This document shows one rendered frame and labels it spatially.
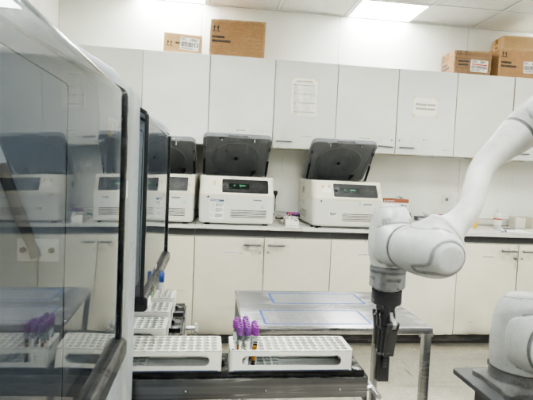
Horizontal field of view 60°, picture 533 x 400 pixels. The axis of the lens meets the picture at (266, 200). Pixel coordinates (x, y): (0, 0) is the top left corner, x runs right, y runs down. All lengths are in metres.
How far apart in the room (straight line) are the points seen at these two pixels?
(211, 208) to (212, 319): 0.82
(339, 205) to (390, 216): 2.41
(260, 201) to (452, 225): 2.49
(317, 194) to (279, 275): 0.67
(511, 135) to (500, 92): 3.11
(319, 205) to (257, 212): 0.47
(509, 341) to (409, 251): 0.54
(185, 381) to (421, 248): 0.60
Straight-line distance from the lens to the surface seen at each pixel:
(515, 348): 1.48
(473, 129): 4.33
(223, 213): 3.43
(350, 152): 3.84
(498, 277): 4.19
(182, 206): 3.42
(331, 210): 3.54
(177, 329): 1.44
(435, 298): 3.96
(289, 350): 1.16
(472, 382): 1.58
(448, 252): 1.01
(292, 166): 4.10
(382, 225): 1.16
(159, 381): 1.15
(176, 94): 3.75
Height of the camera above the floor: 1.28
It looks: 3 degrees down
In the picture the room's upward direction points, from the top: 3 degrees clockwise
